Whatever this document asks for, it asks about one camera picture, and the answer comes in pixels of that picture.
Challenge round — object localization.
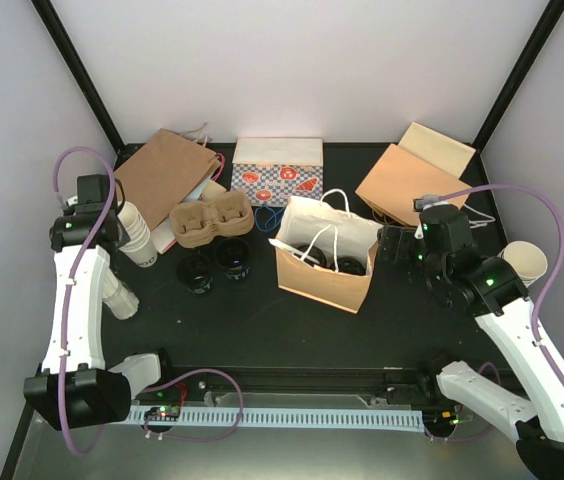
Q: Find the blue bag handle string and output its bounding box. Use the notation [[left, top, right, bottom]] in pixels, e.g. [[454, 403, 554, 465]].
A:
[[254, 202, 286, 234]]

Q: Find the stack of paper cups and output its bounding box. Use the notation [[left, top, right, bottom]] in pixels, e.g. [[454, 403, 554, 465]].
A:
[[498, 241, 548, 287], [118, 201, 158, 268]]

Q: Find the orange kraft paper bag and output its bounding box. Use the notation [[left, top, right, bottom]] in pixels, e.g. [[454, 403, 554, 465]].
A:
[[270, 189, 381, 314]]

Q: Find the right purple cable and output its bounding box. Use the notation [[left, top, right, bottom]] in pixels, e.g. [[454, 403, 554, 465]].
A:
[[424, 183, 564, 444]]

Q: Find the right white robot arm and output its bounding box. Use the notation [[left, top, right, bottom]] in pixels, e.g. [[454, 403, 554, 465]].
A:
[[377, 202, 564, 479]]

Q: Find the left stack of paper cups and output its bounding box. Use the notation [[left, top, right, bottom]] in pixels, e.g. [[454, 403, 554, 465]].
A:
[[118, 201, 158, 268]]

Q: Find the bundle of wrapped straws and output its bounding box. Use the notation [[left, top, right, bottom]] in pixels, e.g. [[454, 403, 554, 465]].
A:
[[103, 270, 139, 320]]

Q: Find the checkered printed paper bag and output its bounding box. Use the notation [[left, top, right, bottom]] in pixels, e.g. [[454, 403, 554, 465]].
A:
[[231, 137, 324, 208]]

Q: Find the purple cable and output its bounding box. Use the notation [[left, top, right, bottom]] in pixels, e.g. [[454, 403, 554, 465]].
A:
[[424, 183, 564, 444], [51, 145, 246, 457]]

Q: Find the black frame post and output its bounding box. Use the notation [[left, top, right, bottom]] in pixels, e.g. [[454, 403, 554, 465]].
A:
[[31, 0, 125, 154], [472, 0, 564, 149]]

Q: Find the orange flat bag right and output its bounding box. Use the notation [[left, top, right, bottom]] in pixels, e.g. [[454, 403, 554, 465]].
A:
[[355, 144, 475, 226]]

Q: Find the right stack of paper cups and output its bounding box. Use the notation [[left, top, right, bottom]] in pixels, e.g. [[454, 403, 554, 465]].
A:
[[498, 241, 548, 287]]

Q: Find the brown flat paper bag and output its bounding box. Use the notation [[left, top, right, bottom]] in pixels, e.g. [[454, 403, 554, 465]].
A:
[[115, 129, 220, 230]]

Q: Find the stack of pulp cup carriers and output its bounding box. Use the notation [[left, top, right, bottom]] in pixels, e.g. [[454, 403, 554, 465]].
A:
[[169, 191, 255, 249]]

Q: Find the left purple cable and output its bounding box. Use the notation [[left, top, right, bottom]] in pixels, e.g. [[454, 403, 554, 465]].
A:
[[51, 145, 246, 457]]

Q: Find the left black frame post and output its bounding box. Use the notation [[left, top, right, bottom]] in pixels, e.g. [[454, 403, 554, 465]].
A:
[[31, 0, 125, 154]]

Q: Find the right black frame post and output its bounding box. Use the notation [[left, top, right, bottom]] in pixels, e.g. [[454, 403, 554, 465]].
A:
[[472, 0, 564, 149]]

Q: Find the tan flat paper bag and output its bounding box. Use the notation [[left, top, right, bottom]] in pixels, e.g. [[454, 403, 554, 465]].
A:
[[398, 122, 476, 178]]

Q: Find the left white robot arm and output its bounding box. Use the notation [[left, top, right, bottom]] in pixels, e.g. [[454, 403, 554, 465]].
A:
[[23, 174, 177, 430]]

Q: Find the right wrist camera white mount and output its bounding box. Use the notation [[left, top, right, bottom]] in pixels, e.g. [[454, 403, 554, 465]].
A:
[[411, 193, 446, 240]]

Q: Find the blue slotted cable duct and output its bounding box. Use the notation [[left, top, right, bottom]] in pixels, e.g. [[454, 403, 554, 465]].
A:
[[121, 405, 424, 433]]

